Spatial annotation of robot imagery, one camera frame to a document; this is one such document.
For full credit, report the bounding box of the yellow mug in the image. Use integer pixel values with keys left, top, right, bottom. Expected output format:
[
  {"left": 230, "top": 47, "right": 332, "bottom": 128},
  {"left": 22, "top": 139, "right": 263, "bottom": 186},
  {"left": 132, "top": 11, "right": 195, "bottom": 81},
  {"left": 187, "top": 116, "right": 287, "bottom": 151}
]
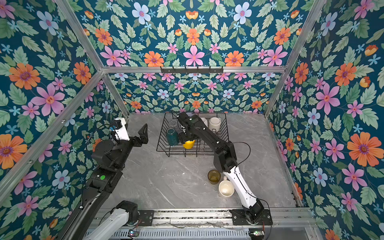
[{"left": 183, "top": 140, "right": 196, "bottom": 150}]

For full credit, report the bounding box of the green mug white inside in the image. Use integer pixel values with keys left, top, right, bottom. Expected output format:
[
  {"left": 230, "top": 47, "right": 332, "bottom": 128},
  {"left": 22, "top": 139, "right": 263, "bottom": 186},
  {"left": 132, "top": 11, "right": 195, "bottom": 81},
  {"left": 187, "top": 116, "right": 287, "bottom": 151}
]
[{"left": 166, "top": 128, "right": 179, "bottom": 146}]

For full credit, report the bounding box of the white faceted mug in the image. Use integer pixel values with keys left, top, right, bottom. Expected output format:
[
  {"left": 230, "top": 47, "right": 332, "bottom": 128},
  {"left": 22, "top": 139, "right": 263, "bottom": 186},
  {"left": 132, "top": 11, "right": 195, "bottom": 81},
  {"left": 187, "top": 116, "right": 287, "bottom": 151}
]
[{"left": 201, "top": 118, "right": 209, "bottom": 127}]

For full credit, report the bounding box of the olive glass cup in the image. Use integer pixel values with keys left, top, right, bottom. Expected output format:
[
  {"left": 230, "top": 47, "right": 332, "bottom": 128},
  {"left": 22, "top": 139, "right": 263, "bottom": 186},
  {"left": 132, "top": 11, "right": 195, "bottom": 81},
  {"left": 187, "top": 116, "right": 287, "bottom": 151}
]
[{"left": 208, "top": 170, "right": 221, "bottom": 185}]

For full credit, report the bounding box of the pink mug white inside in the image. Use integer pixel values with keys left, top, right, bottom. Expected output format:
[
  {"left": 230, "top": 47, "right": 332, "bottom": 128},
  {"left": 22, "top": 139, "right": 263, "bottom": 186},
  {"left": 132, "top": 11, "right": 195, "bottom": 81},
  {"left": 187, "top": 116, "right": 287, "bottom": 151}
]
[{"left": 219, "top": 176, "right": 235, "bottom": 198}]

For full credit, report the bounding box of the clear glass cup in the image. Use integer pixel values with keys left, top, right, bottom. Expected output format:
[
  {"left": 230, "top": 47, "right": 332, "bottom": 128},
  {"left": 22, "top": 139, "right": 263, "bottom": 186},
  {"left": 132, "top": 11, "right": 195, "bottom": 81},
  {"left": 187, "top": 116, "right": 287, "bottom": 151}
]
[{"left": 169, "top": 119, "right": 179, "bottom": 130}]

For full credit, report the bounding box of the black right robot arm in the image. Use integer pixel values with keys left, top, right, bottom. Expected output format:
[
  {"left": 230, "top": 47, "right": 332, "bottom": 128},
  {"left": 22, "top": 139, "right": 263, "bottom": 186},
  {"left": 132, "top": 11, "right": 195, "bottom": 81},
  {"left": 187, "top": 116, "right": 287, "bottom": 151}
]
[{"left": 177, "top": 113, "right": 264, "bottom": 225}]

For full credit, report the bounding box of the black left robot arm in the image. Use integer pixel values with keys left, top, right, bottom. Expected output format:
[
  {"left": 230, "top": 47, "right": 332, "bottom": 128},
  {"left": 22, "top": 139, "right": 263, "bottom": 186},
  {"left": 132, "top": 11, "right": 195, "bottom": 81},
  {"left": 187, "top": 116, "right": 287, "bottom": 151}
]
[{"left": 58, "top": 118, "right": 149, "bottom": 240}]

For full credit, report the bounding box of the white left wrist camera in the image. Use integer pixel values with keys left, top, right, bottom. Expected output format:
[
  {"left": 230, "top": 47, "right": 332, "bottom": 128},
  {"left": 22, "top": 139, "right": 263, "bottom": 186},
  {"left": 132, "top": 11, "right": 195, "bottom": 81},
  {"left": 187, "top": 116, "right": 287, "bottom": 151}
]
[{"left": 111, "top": 118, "right": 130, "bottom": 141}]

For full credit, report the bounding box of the black wire dish rack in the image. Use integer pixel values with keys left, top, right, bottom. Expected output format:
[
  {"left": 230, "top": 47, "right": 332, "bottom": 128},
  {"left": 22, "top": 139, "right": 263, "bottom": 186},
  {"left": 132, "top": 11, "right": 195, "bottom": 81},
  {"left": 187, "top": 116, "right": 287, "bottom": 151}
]
[{"left": 155, "top": 112, "right": 229, "bottom": 158}]

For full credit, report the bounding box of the black hook rail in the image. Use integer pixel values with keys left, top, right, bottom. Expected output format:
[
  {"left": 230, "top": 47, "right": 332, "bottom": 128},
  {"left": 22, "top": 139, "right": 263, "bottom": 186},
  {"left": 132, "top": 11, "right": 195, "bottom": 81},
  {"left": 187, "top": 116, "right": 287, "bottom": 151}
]
[{"left": 160, "top": 67, "right": 224, "bottom": 74}]

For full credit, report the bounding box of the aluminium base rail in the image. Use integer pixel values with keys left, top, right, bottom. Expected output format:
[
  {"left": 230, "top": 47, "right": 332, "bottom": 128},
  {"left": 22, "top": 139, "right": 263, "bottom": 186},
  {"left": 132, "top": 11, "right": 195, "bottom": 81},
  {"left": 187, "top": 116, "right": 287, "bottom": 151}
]
[{"left": 86, "top": 207, "right": 317, "bottom": 229}]

